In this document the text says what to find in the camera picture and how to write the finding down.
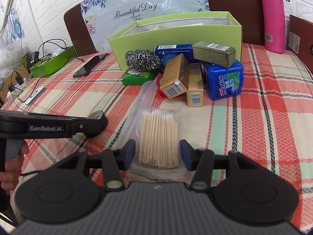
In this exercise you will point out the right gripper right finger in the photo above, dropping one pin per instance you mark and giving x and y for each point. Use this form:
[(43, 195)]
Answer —
[(192, 157)]

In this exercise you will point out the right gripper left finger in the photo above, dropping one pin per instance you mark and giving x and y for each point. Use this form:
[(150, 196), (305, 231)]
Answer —
[(122, 158)]

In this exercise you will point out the clear plastic tube case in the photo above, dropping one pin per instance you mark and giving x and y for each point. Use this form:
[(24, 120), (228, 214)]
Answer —
[(144, 99)]

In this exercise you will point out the cotton swab bag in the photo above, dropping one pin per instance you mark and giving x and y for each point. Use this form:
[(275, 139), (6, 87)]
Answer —
[(157, 142)]

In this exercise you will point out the gold perfume box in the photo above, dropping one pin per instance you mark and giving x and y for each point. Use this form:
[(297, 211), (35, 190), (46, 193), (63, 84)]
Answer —
[(174, 81)]

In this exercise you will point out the steel wool scrubber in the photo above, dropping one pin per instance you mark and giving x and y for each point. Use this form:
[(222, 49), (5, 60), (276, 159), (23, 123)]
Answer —
[(142, 60)]

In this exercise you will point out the olive green small box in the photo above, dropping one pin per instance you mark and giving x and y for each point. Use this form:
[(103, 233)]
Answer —
[(214, 53)]

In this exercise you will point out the red tape roll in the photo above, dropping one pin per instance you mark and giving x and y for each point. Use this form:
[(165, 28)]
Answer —
[(161, 93)]

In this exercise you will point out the person's left hand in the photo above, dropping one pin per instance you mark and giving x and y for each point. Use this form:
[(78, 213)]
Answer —
[(10, 177)]

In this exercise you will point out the white power bank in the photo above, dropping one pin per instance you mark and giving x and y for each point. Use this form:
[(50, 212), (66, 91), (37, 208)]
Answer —
[(34, 96)]

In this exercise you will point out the green tray box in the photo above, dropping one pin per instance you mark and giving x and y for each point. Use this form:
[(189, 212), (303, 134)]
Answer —
[(52, 65)]

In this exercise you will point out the blue mentos gum container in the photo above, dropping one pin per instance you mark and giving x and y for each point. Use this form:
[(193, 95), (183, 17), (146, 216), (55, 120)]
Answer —
[(221, 82)]

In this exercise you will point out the green small packet box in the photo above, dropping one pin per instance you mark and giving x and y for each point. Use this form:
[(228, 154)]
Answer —
[(133, 77)]

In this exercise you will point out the black smartphone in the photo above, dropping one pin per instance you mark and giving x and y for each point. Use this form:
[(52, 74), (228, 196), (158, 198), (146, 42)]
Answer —
[(90, 65)]

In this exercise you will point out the plaid bed sheet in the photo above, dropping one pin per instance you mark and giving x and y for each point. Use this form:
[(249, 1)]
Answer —
[(270, 121)]

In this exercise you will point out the blue flat medicine box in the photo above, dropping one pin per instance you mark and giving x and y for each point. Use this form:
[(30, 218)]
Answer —
[(168, 52)]

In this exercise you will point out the light green cardboard box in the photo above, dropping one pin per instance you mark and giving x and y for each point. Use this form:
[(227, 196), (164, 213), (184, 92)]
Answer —
[(180, 28)]

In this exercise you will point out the floral plastic bedding bag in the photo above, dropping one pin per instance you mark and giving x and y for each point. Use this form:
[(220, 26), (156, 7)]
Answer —
[(103, 18)]

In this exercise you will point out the brown cardboard box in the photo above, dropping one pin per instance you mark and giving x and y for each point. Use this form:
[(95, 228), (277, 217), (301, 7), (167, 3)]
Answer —
[(301, 39)]

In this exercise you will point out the pink thermos bottle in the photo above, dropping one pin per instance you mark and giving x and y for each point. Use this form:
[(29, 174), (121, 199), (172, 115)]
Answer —
[(274, 25)]

